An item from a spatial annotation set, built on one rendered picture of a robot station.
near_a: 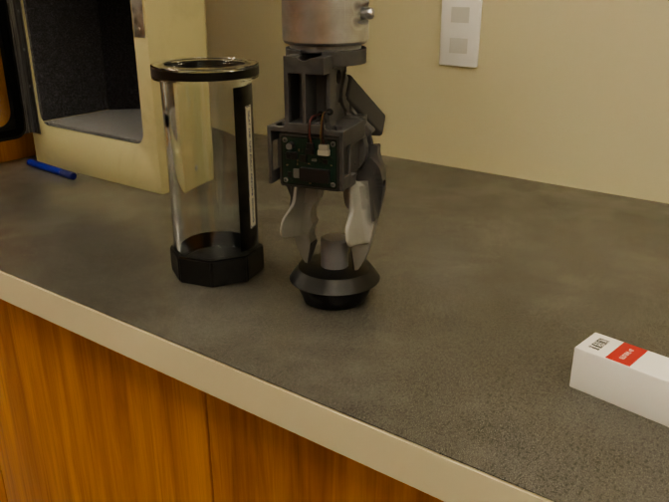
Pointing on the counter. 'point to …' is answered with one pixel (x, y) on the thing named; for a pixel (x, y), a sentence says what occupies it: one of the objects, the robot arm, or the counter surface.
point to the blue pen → (52, 168)
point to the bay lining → (82, 56)
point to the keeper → (137, 18)
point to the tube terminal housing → (173, 12)
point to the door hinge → (24, 66)
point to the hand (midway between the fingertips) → (334, 251)
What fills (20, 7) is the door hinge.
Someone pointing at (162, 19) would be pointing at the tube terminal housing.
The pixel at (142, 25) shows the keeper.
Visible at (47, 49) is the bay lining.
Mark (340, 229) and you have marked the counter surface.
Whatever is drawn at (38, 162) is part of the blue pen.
